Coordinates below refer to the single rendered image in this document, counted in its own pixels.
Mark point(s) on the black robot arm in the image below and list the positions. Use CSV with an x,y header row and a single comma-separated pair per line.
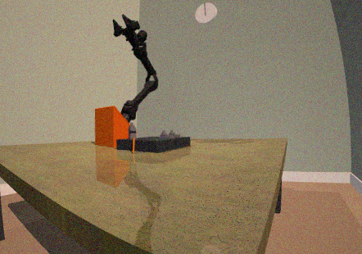
x,y
130,107

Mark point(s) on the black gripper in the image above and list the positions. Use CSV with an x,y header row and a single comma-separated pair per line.
x,y
127,32

